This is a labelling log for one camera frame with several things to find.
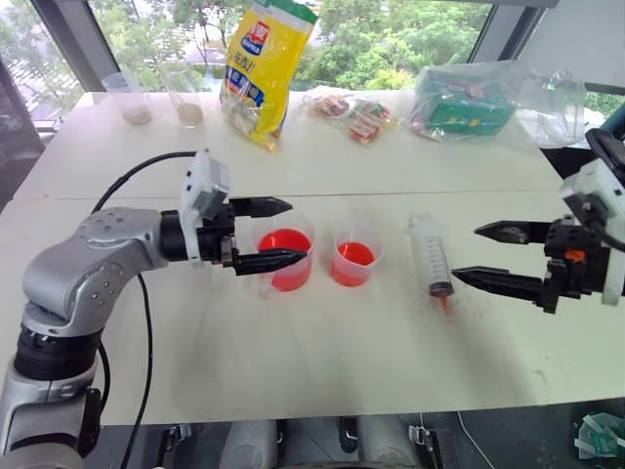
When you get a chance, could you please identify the teal rounded object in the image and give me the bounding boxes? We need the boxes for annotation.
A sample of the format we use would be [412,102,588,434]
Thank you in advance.
[598,115,625,144]

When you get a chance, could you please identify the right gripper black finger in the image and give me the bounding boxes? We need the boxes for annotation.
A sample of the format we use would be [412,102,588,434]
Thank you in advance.
[450,265,549,302]
[474,220,556,246]

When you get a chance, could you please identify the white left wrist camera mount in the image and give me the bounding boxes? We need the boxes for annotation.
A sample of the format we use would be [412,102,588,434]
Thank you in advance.
[178,149,231,269]

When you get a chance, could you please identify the clear cup with grains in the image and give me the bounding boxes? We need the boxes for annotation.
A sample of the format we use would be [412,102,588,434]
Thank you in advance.
[101,71,154,127]
[162,64,206,130]

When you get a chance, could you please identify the red snack packet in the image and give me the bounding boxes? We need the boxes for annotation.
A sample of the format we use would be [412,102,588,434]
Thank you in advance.
[345,99,399,147]
[302,92,355,122]

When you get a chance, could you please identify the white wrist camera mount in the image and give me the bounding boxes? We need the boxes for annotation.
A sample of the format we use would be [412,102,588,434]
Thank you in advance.
[178,149,231,269]
[560,158,625,307]

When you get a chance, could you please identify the clear plastic syringe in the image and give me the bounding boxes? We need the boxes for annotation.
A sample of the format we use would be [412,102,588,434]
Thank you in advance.
[407,214,459,320]

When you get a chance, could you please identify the thin white cable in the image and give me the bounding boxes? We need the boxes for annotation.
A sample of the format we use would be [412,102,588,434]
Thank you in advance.
[455,409,495,469]

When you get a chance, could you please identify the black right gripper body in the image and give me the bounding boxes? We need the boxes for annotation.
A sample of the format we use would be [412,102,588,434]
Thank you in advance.
[536,214,612,315]

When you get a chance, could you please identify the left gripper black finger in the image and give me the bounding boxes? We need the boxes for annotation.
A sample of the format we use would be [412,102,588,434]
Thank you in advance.
[231,247,310,278]
[229,195,295,220]

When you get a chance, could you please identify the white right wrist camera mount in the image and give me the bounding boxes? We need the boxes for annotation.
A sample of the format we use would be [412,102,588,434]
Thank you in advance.
[560,158,625,307]

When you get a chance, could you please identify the yellow snack bag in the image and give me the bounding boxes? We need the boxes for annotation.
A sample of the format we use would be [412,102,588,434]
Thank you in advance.
[219,0,319,154]

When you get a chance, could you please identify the clear plastic pitcher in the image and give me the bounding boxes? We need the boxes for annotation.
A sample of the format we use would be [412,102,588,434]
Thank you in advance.
[516,69,587,149]

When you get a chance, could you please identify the green white paper packets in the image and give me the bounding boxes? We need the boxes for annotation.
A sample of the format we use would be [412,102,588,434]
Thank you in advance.
[572,411,625,461]

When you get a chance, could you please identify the grey rounded robot leg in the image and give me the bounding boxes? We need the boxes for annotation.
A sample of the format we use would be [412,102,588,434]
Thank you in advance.
[357,414,419,469]
[228,418,280,469]

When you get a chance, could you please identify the cup of red liquid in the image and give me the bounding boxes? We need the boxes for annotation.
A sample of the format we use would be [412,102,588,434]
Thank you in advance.
[252,211,315,301]
[329,223,388,289]

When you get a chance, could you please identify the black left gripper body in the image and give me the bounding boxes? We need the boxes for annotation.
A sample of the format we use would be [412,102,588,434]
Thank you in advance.
[196,198,241,271]

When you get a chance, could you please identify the green box in plastic bag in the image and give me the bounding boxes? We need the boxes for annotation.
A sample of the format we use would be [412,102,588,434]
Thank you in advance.
[407,60,553,148]

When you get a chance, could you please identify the black table clamp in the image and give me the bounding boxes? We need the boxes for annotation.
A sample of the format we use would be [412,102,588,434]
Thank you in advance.
[338,416,361,454]
[154,423,193,469]
[407,423,444,469]

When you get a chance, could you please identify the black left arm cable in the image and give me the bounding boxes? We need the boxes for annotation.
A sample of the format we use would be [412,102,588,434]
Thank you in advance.
[90,150,199,469]

